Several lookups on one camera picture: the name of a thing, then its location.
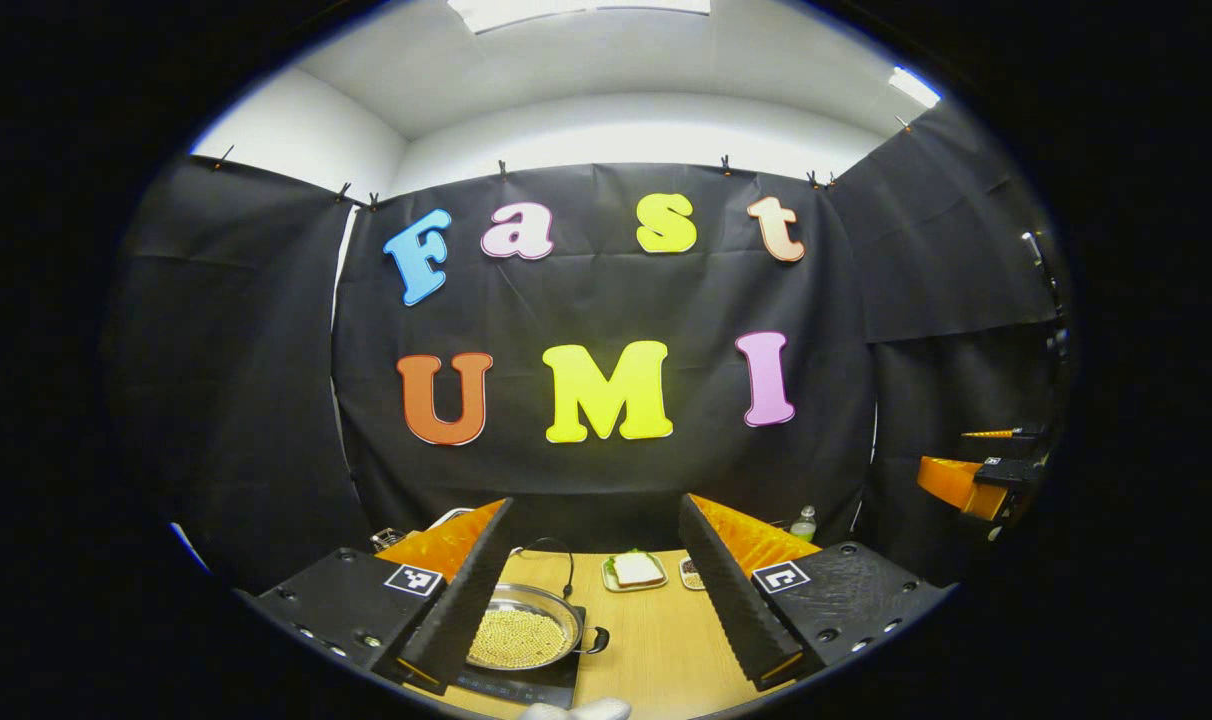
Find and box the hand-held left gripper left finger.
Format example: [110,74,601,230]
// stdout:
[251,498,520,698]

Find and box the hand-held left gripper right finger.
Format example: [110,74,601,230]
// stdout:
[678,493,957,693]

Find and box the stainless steel pot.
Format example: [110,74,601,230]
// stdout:
[466,583,612,671]

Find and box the black induction cooktop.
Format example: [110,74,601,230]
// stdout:
[451,600,587,709]

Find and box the pile of yellow soybeans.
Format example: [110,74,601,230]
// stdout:
[469,608,567,669]

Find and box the white bread sandwich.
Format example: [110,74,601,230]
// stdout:
[614,552,665,587]

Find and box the pale green plate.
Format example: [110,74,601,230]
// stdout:
[602,550,669,593]

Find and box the metal backdrop stand pole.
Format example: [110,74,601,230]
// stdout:
[1021,230,1057,291]

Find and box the ceiling light panel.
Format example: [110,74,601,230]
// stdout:
[446,0,712,34]
[888,65,942,109]

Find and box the black power cable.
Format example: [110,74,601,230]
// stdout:
[521,537,577,601]

